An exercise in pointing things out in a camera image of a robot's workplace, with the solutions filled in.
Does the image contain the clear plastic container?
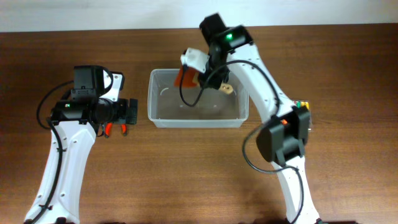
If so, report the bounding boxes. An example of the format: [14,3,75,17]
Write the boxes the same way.
[147,68,249,128]

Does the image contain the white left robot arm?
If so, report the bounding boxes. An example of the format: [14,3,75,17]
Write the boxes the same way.
[24,65,137,223]

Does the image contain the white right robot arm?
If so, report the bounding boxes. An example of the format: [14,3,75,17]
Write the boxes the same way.
[199,14,322,223]

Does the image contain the red handled cutters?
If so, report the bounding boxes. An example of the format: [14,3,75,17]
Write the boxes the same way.
[103,122,128,139]

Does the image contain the screwdriver set clear case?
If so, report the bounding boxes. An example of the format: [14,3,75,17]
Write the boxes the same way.
[293,100,313,131]

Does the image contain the orange scraper wooden handle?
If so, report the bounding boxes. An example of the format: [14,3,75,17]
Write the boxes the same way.
[173,67,233,95]

